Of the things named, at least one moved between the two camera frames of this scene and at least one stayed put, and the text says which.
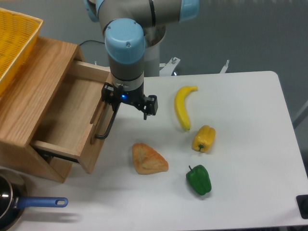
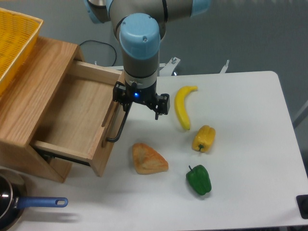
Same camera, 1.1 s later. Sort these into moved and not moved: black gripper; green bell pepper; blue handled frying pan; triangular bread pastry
Moved: black gripper
Not moved: blue handled frying pan; green bell pepper; triangular bread pastry
